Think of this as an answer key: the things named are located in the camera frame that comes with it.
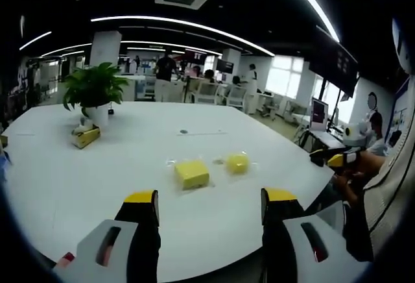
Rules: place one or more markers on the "yellow tissue box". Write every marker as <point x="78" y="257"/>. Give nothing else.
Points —
<point x="86" y="136"/>

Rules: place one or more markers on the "laptop with lit screen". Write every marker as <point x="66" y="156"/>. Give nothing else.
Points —
<point x="319" y="117"/>

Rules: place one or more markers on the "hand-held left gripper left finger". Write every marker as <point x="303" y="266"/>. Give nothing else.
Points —
<point x="129" y="231"/>

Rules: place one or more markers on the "large black display screen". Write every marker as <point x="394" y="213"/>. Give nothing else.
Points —
<point x="334" y="64"/>

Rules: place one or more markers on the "green potted plant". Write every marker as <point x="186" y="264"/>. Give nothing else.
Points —
<point x="94" y="90"/>

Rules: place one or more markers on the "yellow round silicone block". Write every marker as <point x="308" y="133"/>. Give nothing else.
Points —
<point x="237" y="163"/>

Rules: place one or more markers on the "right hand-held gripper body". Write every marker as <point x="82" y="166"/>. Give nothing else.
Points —
<point x="355" y="134"/>

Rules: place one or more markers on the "person's beige clothing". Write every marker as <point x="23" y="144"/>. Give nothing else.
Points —
<point x="394" y="195"/>

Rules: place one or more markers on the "white office chair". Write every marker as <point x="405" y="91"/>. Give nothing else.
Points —
<point x="236" y="97"/>
<point x="207" y="93"/>

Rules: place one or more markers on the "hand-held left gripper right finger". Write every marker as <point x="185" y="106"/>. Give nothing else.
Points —
<point x="291" y="228"/>

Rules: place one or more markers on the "yellow rectangular silicone block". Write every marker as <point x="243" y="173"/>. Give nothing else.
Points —
<point x="192" y="174"/>

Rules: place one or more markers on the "person's dark trousers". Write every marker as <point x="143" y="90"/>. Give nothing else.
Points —
<point x="356" y="231"/>

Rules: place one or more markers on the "person's right hand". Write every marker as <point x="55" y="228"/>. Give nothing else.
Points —
<point x="348" y="180"/>

